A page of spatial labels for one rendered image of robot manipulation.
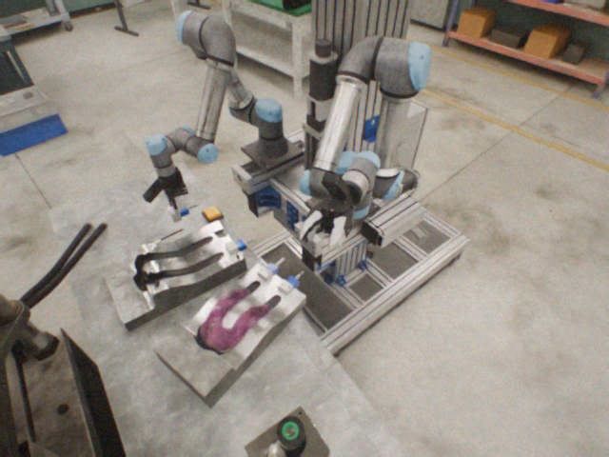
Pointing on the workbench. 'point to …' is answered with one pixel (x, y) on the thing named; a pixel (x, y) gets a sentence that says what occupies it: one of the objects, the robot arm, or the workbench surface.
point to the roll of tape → (289, 428)
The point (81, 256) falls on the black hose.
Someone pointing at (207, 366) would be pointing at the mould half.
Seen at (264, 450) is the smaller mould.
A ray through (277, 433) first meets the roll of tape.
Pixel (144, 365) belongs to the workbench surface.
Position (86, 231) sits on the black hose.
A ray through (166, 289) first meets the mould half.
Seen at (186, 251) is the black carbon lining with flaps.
